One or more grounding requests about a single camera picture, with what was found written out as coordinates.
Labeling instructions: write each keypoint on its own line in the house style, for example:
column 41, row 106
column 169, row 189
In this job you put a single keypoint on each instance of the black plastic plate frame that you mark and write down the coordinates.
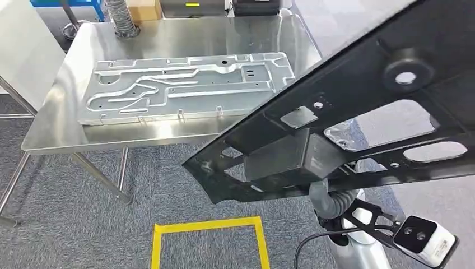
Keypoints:
column 371, row 55

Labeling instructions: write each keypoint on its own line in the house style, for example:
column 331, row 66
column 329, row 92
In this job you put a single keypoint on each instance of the black pole with base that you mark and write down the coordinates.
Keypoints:
column 72, row 26

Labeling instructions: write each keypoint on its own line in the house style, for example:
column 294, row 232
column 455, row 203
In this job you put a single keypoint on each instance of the black box with yellow label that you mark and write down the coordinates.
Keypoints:
column 193, row 9

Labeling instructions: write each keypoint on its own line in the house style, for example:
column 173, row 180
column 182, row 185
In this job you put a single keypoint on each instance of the stamped metal panel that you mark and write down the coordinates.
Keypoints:
column 207, row 100

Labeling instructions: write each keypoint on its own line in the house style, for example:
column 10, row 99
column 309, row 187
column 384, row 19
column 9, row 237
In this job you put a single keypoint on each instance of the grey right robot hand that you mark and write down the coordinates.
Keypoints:
column 339, row 139

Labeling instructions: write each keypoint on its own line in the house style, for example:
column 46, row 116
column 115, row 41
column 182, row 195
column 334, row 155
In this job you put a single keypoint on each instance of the steel table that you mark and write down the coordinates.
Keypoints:
column 185, row 37

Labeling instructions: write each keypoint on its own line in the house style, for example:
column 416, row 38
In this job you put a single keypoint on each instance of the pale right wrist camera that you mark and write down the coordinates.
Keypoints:
column 426, row 241

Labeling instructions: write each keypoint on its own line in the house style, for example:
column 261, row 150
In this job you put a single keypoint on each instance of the blue frame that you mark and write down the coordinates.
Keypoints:
column 85, row 3

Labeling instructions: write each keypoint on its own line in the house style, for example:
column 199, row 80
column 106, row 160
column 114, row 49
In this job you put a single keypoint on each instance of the cardboard box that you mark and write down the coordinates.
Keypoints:
column 146, row 9

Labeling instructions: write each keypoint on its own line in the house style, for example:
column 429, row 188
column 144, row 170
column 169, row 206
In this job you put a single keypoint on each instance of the yellow floor tape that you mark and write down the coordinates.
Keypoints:
column 207, row 224

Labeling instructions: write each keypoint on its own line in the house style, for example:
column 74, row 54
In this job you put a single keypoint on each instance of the plain black box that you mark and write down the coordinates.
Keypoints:
column 256, row 6

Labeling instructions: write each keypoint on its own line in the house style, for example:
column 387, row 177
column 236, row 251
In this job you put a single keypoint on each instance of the white panel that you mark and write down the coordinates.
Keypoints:
column 26, row 44

